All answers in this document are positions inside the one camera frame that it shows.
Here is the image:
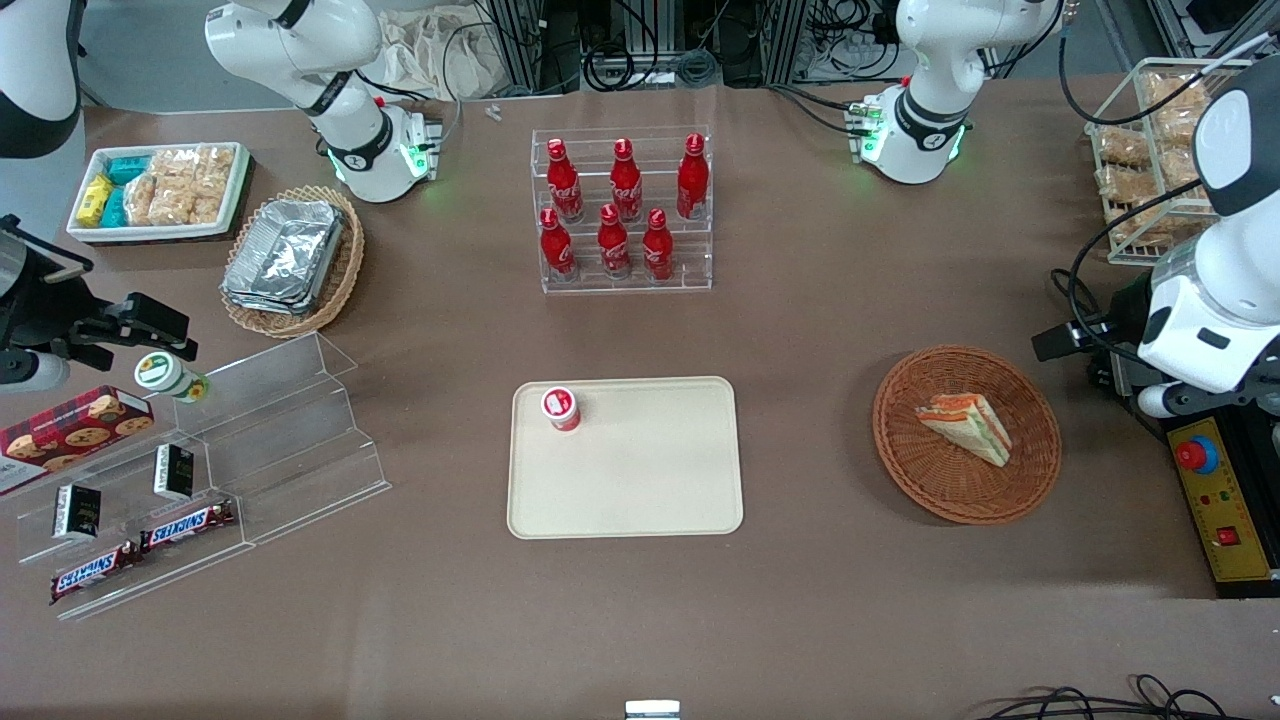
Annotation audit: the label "round brown wicker basket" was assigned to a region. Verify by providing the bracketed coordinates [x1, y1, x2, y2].
[872, 345, 1063, 527]

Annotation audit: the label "clear bagged bread packet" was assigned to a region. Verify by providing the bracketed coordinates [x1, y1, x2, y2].
[1098, 164, 1169, 204]
[1108, 203, 1186, 249]
[1094, 127, 1153, 168]
[1143, 70, 1219, 139]

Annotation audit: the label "yellow emergency stop box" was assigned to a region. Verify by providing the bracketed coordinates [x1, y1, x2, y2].
[1165, 415, 1280, 584]

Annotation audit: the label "red cola bottle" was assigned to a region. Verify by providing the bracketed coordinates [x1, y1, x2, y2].
[641, 207, 675, 282]
[597, 203, 633, 280]
[545, 137, 585, 224]
[539, 206, 578, 282]
[676, 132, 711, 222]
[609, 137, 644, 224]

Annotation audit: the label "small black box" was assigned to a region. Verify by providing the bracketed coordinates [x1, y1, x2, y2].
[52, 483, 102, 544]
[152, 443, 196, 502]

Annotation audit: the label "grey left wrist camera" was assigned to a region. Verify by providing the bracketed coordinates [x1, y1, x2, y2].
[1137, 384, 1203, 420]

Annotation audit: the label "clear rice cracker packet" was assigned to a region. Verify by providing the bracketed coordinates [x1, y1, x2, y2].
[124, 174, 161, 227]
[190, 144, 237, 225]
[150, 147, 198, 227]

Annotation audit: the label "oval light wicker basket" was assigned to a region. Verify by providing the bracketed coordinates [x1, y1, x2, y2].
[219, 184, 366, 340]

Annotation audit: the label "stack of foil trays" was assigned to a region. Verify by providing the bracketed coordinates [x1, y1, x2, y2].
[220, 198, 347, 317]

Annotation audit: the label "red cup with white lid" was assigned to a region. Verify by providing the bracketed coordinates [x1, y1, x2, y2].
[541, 385, 583, 433]

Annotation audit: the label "green and white cup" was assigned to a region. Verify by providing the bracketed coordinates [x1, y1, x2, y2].
[134, 351, 210, 405]

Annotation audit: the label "clear acrylic step display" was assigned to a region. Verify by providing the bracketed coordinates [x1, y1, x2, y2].
[0, 332, 392, 623]

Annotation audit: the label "yellow snack packet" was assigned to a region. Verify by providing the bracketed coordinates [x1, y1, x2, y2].
[76, 174, 115, 228]

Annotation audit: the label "clear acrylic bottle rack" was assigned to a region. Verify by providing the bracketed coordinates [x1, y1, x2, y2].
[529, 124, 714, 295]

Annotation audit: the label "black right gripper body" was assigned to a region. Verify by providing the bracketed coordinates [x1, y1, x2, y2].
[0, 226, 131, 367]

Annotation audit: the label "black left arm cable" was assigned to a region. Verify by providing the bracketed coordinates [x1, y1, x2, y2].
[1050, 0, 1280, 346]

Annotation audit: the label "Snickers chocolate bar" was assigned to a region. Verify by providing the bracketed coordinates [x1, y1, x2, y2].
[139, 499, 237, 554]
[49, 540, 143, 605]

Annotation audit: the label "red tartan cookie box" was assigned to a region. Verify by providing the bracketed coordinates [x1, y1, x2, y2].
[0, 384, 156, 497]

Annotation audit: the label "white wire basket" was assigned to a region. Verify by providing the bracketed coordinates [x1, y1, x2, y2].
[1084, 57, 1253, 267]

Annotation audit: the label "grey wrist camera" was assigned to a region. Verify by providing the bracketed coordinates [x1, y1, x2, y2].
[1137, 384, 1203, 420]
[0, 349, 72, 394]

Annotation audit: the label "triangular sandwich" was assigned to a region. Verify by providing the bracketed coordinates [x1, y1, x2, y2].
[914, 392, 1014, 469]

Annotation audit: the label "coiled black background cables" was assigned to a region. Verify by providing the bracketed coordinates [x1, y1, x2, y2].
[582, 0, 723, 93]

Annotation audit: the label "white rectangular snack tray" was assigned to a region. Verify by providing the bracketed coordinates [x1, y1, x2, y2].
[66, 141, 252, 245]

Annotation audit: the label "black equipment stand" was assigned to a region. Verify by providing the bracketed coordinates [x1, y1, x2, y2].
[1088, 270, 1280, 601]

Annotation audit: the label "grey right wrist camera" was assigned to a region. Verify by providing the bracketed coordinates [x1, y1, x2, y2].
[0, 349, 72, 394]

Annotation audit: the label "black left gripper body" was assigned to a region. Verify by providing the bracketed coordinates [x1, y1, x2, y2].
[1088, 280, 1151, 399]

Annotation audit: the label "beige plastic tray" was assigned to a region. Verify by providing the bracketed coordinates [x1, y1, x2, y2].
[506, 376, 745, 541]

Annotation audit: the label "beige cloth bag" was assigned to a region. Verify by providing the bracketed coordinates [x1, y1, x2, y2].
[375, 5, 506, 101]

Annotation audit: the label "black floor cables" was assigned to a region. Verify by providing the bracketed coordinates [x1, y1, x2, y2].
[975, 673, 1280, 720]

